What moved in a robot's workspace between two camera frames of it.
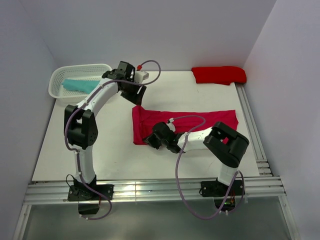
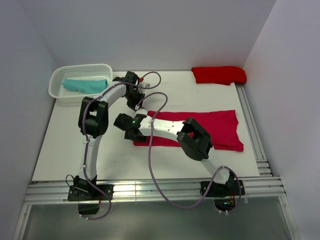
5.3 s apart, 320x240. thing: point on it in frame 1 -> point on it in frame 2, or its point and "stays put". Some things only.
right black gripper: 150,140 -> 139,139
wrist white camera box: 140,76 -> 144,84
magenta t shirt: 185,122 stays put
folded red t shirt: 219,75 stays put
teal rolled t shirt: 86,86 stays put
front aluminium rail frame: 54,192 stays put
